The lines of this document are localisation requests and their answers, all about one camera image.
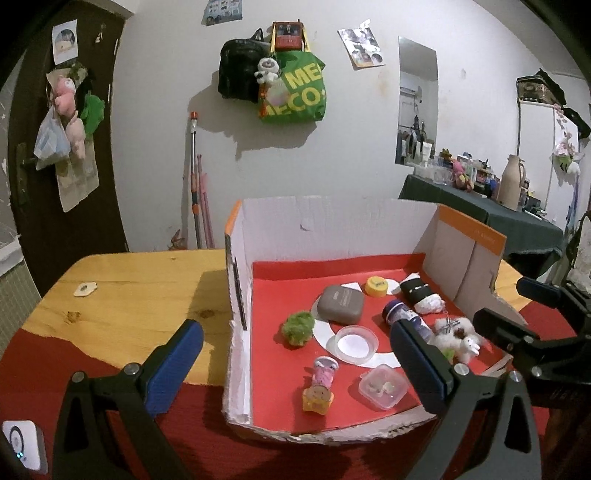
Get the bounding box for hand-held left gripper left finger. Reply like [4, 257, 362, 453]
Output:
[53, 318, 205, 480]

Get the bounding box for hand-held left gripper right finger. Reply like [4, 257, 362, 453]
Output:
[389, 318, 543, 480]

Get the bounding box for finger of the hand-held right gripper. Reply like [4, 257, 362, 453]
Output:
[516, 276, 591, 324]
[473, 308, 591, 384]

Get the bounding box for white rabbit figurine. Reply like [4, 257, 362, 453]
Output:
[455, 336, 481, 365]

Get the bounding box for clear small plastic box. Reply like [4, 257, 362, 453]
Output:
[359, 364, 408, 411]

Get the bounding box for white fluffy plush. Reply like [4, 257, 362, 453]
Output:
[431, 316, 485, 365]

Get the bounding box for dark blue bottle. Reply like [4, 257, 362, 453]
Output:
[382, 299, 435, 344]

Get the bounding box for clear round dish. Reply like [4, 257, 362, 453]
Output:
[333, 325, 379, 363]

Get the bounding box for black white bundle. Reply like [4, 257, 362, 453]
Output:
[399, 273, 445, 315]

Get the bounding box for grey rounded case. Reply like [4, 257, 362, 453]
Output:
[316, 285, 365, 325]

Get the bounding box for pink yellow toy figure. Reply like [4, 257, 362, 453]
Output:
[301, 356, 340, 414]

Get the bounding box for small green fuzzy ball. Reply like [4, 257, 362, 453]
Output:
[281, 311, 317, 348]

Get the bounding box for orange cardboard box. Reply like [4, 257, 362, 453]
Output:
[223, 196, 532, 446]

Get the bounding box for red knitted mat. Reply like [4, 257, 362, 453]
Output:
[0, 298, 578, 480]

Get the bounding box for green cloth covered table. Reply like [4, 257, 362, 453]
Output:
[398, 173, 566, 280]

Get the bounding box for red paper sheet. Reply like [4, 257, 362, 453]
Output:
[249, 253, 513, 435]

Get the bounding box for beige thermos jug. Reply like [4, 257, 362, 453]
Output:
[498, 154, 527, 210]

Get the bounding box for pink green plush doll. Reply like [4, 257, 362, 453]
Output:
[450, 157, 475, 192]

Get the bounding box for artificial flowers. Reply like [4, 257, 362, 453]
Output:
[553, 104, 583, 175]

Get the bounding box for white wardrobe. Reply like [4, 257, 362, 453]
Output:
[516, 76, 591, 241]

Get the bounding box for cluster of bottles and jars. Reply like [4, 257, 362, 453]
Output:
[401, 148, 555, 222]

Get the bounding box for pink poles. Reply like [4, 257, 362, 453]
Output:
[198, 154, 215, 250]

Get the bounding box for white square device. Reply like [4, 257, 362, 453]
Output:
[1, 419, 49, 475]

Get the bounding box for mop pole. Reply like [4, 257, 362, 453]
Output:
[188, 111, 204, 250]

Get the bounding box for hanging plush toys bag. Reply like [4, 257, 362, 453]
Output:
[7, 0, 134, 296]

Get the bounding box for black bag on wardrobe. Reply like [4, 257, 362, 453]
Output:
[516, 68, 591, 139]

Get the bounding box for beige cloth bag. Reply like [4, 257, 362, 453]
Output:
[55, 148, 100, 213]

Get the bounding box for pink plush toy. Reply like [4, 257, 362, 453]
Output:
[65, 111, 88, 160]
[52, 76, 79, 116]

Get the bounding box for clear plastic bag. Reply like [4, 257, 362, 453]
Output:
[33, 108, 72, 171]

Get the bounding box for green plush toy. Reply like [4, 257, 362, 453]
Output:
[79, 91, 106, 139]

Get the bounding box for green tote bag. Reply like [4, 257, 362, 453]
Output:
[257, 50, 328, 124]

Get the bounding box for white door poster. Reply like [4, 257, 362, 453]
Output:
[52, 19, 78, 65]

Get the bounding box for red framed picture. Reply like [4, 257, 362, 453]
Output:
[271, 21, 309, 51]

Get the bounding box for wall mirror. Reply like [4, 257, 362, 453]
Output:
[394, 36, 439, 168]

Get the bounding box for dark door handle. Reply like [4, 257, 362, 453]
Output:
[15, 143, 38, 217]

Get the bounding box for photo wall poster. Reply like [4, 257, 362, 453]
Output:
[337, 19, 386, 70]

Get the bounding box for white plush keychain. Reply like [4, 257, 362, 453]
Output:
[255, 56, 281, 85]

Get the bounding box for blue wall poster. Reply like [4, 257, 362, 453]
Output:
[202, 0, 244, 26]

